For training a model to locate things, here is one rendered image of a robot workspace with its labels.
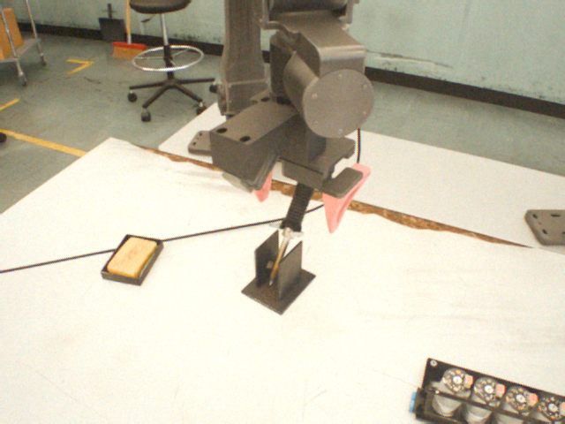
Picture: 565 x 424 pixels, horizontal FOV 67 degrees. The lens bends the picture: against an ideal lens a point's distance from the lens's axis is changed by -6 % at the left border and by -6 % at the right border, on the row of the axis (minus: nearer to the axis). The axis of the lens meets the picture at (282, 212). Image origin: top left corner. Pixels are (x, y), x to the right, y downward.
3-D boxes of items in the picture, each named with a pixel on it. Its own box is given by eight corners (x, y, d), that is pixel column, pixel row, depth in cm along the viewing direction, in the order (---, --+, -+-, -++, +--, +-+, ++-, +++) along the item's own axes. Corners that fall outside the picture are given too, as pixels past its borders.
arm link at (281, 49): (342, 113, 41) (349, 38, 37) (282, 121, 40) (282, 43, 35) (318, 84, 46) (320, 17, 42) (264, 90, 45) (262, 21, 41)
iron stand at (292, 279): (304, 307, 57) (331, 237, 56) (270, 319, 49) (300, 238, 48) (266, 287, 60) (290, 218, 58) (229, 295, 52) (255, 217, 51)
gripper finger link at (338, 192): (335, 256, 47) (342, 182, 41) (279, 230, 50) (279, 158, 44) (365, 222, 51) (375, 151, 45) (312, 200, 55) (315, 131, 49)
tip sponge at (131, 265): (128, 240, 62) (125, 232, 61) (164, 246, 61) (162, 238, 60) (101, 279, 56) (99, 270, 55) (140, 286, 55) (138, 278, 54)
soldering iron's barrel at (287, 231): (281, 280, 54) (298, 230, 53) (274, 281, 52) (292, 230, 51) (271, 275, 54) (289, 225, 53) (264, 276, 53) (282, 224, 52)
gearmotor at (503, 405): (489, 410, 41) (507, 382, 38) (515, 418, 40) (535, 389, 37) (487, 433, 39) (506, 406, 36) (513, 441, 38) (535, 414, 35)
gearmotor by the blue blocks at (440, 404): (433, 393, 42) (445, 364, 39) (457, 400, 42) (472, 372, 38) (428, 415, 41) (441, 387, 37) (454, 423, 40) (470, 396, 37)
